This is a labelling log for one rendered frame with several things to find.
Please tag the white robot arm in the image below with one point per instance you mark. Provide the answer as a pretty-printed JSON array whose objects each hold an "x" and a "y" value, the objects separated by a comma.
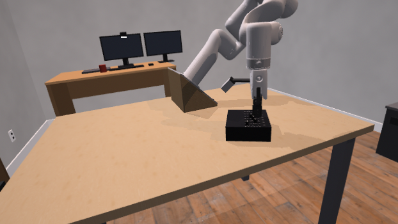
[{"x": 258, "y": 36}]

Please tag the black lighting desk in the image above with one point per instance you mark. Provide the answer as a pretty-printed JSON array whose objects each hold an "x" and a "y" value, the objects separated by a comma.
[{"x": 242, "y": 126}]

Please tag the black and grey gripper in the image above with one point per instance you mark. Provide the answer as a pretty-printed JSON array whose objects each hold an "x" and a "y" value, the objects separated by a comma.
[{"x": 257, "y": 87}]

